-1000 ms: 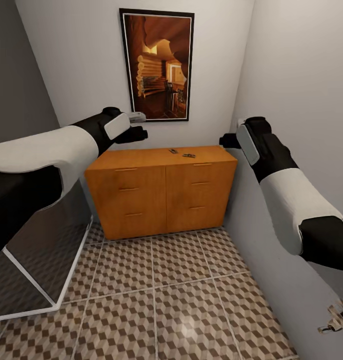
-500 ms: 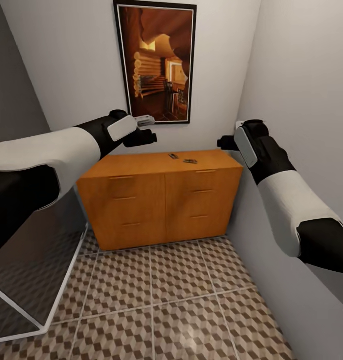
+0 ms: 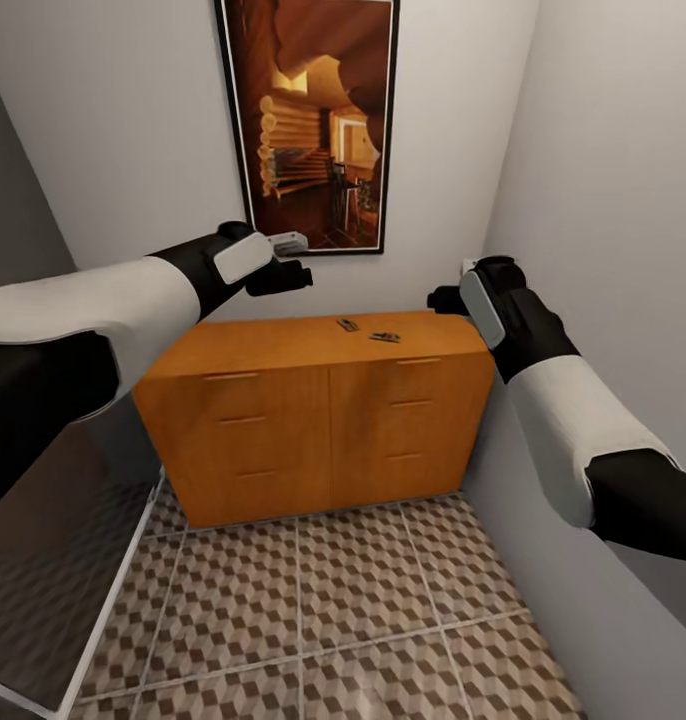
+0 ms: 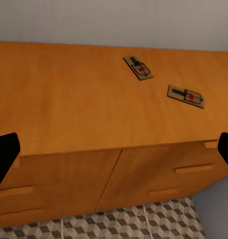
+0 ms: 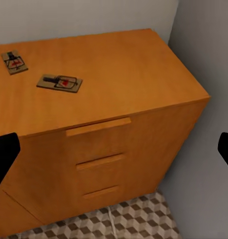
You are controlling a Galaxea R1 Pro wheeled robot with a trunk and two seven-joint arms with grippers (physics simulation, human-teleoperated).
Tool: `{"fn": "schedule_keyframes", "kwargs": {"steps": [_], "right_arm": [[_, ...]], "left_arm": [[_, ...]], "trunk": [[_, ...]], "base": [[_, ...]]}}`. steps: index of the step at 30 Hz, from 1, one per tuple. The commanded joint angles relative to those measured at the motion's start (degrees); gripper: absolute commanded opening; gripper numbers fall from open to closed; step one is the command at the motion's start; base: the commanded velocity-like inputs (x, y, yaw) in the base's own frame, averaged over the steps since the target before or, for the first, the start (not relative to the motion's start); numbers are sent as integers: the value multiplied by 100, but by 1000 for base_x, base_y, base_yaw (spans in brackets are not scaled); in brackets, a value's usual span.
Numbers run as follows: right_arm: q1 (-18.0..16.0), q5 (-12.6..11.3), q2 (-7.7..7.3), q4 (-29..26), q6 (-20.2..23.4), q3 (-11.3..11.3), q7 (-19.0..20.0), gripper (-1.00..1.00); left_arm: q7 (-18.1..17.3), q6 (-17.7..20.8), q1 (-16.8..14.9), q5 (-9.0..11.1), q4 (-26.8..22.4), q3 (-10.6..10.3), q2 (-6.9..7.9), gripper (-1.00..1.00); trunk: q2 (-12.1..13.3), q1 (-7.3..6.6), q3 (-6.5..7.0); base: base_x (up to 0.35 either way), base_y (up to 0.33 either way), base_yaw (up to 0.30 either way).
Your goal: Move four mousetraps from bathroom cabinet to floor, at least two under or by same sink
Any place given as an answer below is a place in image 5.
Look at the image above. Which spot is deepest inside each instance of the mousetrap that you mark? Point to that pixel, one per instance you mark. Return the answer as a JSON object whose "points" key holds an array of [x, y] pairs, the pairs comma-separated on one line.
{"points": [[14, 62], [59, 82]]}

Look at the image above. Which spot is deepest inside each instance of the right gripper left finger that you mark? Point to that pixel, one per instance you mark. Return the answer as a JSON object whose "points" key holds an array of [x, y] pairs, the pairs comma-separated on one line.
{"points": [[9, 150]]}

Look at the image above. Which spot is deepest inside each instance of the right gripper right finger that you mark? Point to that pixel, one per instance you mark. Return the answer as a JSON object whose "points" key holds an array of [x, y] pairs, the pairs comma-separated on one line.
{"points": [[223, 146]]}

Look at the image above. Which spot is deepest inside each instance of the cabinet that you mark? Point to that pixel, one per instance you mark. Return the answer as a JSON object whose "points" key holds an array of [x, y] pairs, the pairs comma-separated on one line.
{"points": [[111, 142]]}

